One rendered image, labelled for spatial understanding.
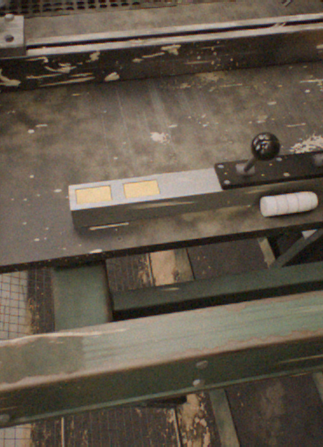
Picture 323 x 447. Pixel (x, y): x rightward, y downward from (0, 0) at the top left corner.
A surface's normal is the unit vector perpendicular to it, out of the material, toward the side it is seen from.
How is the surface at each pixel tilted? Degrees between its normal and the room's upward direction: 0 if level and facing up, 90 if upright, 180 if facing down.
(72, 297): 57
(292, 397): 0
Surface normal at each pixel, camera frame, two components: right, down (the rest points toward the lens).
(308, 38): 0.18, 0.75
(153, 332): 0.00, -0.65
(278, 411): -0.83, -0.24
